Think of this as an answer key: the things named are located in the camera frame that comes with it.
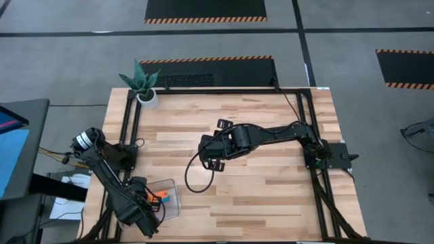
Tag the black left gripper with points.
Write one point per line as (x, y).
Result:
(139, 188)

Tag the potted plant in white pot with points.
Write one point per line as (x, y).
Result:
(151, 101)

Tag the grey monitor with blue screen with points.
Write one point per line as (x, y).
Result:
(34, 152)

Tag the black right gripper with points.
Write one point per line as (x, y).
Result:
(213, 149)

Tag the clear plastic basket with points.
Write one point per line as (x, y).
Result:
(171, 211)

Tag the black monitor stand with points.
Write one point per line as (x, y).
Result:
(57, 188)

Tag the orange measuring cup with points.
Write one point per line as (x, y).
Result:
(161, 194)

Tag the black hazard-striped floor mat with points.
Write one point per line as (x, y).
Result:
(407, 67)
(203, 8)
(237, 72)

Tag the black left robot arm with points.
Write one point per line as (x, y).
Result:
(112, 176)

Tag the white paper sheet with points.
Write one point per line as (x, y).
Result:
(68, 210)

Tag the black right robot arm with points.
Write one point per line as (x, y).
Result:
(271, 133)

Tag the black metal table frame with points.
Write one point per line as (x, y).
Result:
(220, 91)

